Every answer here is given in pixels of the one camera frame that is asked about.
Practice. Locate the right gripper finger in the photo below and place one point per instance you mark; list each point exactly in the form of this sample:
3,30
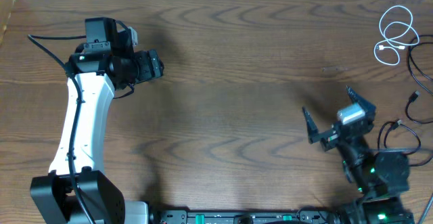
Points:
368,107
312,130

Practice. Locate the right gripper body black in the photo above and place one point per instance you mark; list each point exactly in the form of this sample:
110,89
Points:
329,139

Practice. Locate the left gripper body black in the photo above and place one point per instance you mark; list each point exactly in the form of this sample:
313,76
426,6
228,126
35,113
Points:
144,68

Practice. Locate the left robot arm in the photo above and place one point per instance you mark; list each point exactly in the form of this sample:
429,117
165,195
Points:
75,189

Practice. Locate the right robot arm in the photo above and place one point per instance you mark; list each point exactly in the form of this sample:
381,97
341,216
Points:
381,175

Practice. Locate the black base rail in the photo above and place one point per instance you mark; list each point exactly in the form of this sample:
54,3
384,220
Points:
306,216

